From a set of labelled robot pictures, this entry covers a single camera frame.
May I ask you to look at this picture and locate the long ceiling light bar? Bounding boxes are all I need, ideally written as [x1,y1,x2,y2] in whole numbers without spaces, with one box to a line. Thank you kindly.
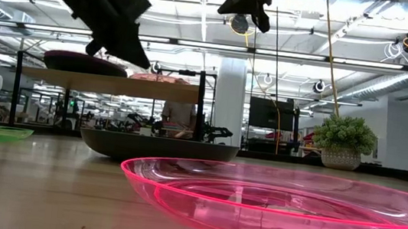
[0,18,408,73]

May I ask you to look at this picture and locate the black aluminium table frame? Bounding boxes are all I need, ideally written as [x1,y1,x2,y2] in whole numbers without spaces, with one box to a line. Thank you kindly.
[0,118,408,183]

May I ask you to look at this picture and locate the black metal wire rack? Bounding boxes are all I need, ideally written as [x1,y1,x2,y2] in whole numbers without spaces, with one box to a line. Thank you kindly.
[8,47,219,145]

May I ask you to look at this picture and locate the black cable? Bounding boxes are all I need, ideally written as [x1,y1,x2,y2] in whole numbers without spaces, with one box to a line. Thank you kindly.
[265,6,290,100]

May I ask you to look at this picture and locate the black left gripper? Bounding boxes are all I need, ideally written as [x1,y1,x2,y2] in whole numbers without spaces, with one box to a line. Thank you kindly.
[65,0,159,70]

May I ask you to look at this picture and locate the person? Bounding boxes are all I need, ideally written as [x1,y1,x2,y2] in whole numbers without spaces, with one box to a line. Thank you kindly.
[158,100,199,142]

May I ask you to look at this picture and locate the yellow cable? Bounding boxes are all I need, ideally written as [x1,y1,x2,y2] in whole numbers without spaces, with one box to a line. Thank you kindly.
[310,0,354,119]

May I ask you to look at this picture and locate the white square pillar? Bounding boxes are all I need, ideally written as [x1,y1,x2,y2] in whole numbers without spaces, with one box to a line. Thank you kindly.
[209,56,250,148]

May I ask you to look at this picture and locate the purple plate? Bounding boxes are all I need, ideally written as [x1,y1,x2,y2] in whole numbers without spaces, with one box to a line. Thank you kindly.
[41,47,131,76]

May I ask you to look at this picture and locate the black monitor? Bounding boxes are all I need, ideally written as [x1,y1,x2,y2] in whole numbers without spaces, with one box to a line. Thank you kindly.
[246,95,298,133]

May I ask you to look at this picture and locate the silver ventilation duct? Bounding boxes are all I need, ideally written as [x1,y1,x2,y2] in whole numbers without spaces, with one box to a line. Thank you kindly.
[338,41,408,110]

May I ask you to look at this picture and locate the small green potted plant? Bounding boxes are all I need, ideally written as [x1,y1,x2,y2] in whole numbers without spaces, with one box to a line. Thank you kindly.
[308,111,381,173]

